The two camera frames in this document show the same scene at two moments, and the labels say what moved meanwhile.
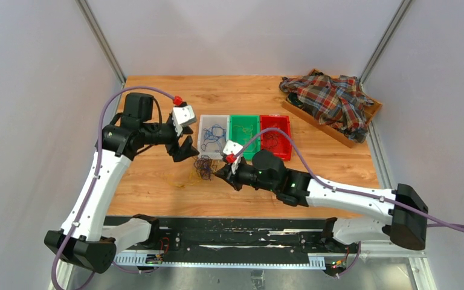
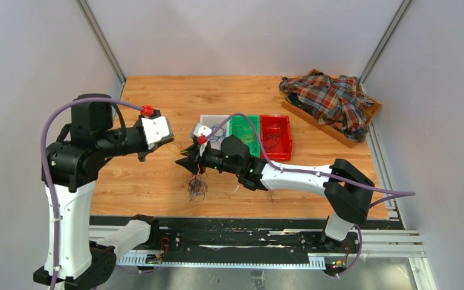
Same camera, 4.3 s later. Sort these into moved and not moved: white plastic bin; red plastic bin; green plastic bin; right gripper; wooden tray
Moved: right gripper
Not moved: wooden tray; red plastic bin; white plastic bin; green plastic bin
